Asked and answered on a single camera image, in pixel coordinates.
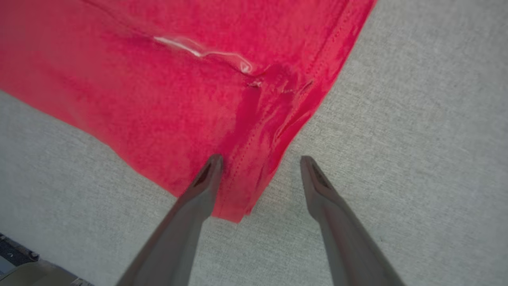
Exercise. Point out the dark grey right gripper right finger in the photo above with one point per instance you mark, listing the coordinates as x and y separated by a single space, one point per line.
345 246

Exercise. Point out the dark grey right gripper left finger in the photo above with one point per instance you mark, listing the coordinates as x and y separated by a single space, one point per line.
178 238

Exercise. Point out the red and white jersey garment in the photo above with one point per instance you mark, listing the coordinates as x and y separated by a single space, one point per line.
158 79

